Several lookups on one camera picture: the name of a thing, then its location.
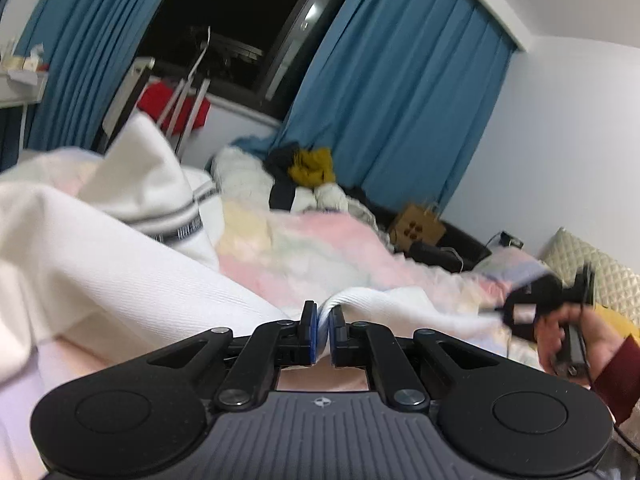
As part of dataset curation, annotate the white sweater with striped hem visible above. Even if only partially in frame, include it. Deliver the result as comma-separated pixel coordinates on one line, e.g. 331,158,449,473
0,113,507,392

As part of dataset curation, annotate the dark window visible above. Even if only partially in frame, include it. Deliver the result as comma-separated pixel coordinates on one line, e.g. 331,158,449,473
136,0,371,122

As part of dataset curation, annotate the pastel checked blanket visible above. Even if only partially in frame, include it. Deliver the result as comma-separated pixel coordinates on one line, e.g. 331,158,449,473
214,203,556,361

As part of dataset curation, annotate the white drying rack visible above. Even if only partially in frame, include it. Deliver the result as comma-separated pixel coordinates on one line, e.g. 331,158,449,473
155,25,213,157

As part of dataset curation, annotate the dark navy garment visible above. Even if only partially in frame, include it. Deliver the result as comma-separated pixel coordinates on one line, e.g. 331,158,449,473
263,142,303,211

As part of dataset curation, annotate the yellow pillow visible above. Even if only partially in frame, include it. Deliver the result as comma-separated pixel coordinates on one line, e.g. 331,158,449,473
593,304,640,341

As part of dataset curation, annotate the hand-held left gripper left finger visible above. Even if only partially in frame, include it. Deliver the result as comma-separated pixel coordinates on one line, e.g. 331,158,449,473
146,301,319,409

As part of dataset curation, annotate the beige quilted headboard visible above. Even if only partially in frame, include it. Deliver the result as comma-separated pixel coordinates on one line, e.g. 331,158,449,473
542,227,640,326

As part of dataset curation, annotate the blue curtain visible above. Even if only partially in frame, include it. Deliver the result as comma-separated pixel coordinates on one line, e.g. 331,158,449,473
235,0,517,217
14,0,189,153

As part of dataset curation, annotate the black charger with cable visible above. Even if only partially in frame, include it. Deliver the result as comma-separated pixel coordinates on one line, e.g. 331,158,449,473
483,230,525,251

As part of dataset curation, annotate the black bench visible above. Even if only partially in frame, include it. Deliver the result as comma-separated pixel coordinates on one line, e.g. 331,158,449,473
345,186,493,275

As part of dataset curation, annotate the red cloth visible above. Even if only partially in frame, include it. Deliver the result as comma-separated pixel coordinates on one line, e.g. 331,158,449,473
136,81,211,131

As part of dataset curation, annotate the mustard yellow garment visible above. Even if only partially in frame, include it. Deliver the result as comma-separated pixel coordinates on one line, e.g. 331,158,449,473
288,147,337,188

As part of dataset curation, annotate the white folding board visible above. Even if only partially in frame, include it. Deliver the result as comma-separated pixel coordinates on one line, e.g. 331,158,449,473
93,57,157,153

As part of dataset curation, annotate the pile of clothes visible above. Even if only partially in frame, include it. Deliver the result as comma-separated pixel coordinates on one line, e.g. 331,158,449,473
210,146,351,214

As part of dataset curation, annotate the person's right forearm red sleeve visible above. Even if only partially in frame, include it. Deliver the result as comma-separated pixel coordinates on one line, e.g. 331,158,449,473
592,334,640,428

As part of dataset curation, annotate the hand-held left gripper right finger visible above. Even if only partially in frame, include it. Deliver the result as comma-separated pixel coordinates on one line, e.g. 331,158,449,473
330,306,502,409

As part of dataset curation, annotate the person's right hand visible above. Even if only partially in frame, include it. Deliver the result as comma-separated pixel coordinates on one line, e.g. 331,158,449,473
533,304,629,387

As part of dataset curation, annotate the brown paper bag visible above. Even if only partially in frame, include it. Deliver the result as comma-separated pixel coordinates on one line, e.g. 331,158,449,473
389,203,447,256

